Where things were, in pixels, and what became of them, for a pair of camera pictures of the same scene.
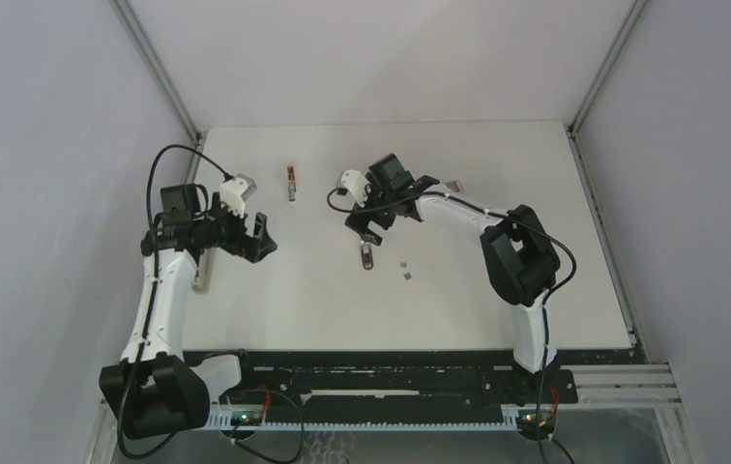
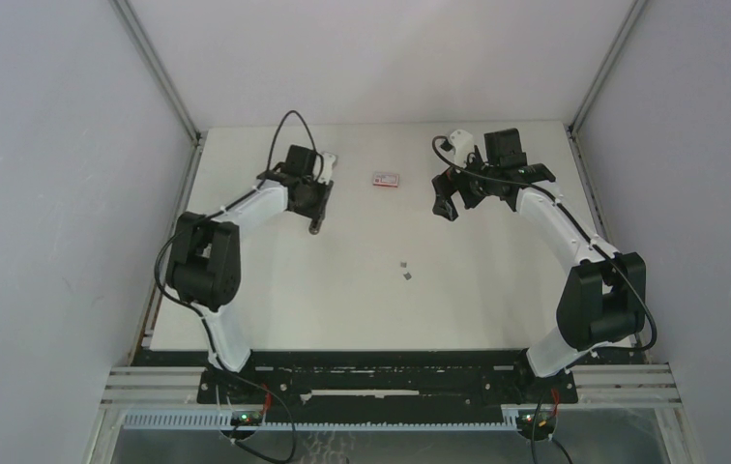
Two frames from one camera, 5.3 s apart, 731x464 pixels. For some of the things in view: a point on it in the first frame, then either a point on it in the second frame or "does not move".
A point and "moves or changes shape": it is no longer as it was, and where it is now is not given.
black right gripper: (363, 221) to (458, 182)
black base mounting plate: (398, 379) does not move
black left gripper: (251, 248) to (320, 208)
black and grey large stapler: (203, 272) moves or changes shape
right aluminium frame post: (633, 13) does not move
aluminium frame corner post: (146, 49) does not move
